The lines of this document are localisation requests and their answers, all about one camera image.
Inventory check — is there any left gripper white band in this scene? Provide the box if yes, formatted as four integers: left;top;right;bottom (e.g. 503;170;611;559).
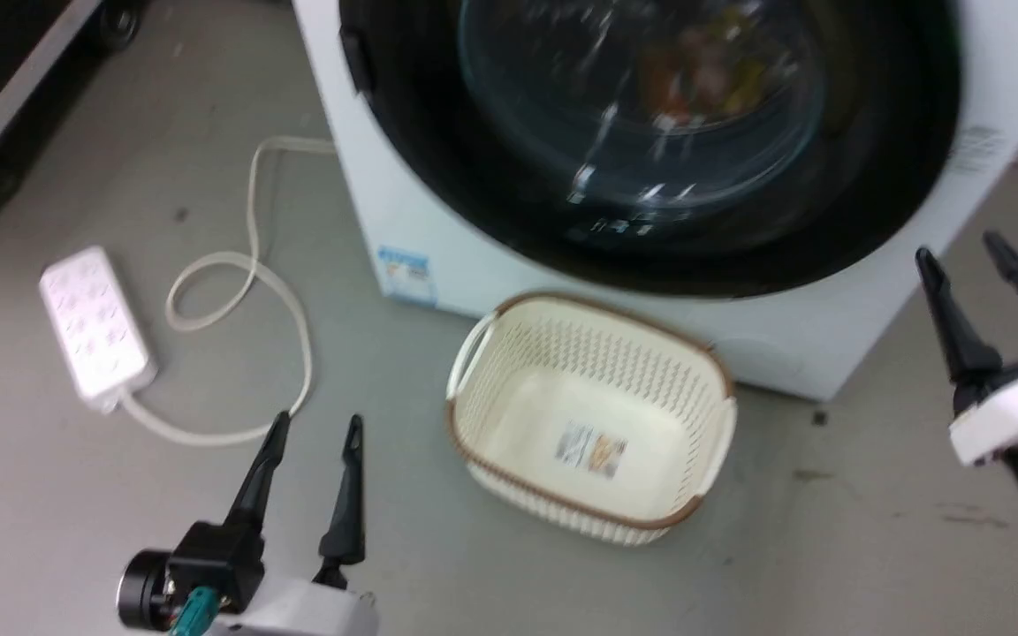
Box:
116;410;380;636

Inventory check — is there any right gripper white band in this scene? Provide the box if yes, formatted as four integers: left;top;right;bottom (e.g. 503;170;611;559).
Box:
915;231;1018;541

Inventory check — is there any white front-load washing machine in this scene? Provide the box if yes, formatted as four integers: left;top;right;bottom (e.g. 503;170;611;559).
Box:
291;0;1018;403

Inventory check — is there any black round glass washer door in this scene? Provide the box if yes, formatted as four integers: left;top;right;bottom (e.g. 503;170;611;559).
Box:
338;0;963;299

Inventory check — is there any blue white energy label sticker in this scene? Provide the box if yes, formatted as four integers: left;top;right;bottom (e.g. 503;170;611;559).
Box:
376;245;437;307

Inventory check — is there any white power strip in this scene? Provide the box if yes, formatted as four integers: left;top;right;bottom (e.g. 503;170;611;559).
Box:
38;245;159;415

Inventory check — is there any small printed basket sticker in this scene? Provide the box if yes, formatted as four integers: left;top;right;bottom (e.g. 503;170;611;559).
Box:
554;420;630;480

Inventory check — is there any cream plastic laundry basket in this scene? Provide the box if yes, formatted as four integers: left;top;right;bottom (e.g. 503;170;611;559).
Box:
444;291;739;548

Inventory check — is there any white power cord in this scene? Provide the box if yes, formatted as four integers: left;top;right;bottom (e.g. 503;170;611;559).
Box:
118;135;338;447

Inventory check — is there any teal cable connector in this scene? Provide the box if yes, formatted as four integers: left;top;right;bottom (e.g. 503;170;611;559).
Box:
170;585;213;636

